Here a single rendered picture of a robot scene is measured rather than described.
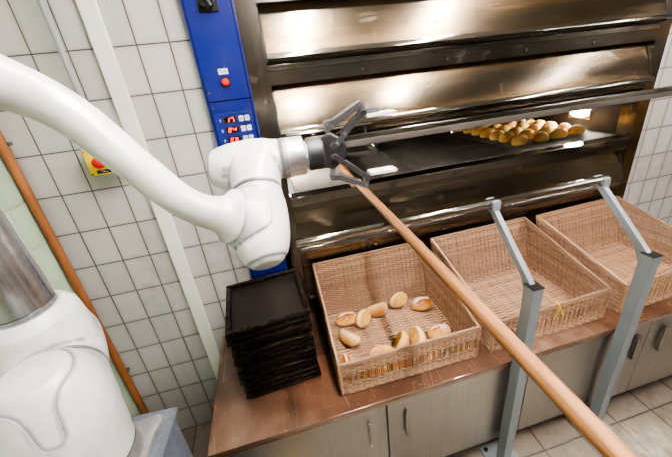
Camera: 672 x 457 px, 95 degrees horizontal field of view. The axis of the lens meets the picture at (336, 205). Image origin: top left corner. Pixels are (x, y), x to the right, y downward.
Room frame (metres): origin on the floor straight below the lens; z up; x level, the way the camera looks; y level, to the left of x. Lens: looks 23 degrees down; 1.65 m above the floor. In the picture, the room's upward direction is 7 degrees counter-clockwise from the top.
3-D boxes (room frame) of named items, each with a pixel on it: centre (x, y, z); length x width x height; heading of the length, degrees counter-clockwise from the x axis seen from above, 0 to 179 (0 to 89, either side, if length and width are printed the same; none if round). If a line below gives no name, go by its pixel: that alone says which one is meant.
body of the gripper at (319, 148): (0.70, 0.01, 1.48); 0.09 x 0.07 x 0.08; 100
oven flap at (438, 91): (1.40, -0.69, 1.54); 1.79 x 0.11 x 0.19; 101
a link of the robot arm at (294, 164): (0.69, 0.08, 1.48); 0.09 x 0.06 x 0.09; 10
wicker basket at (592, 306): (1.14, -0.76, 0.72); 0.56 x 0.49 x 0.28; 101
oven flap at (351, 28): (1.40, -0.69, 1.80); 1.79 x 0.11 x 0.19; 101
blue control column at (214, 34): (2.11, 0.51, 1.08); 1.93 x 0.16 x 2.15; 11
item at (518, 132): (1.94, -1.18, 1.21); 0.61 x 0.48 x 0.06; 11
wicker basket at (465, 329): (1.03, -0.17, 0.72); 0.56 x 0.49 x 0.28; 100
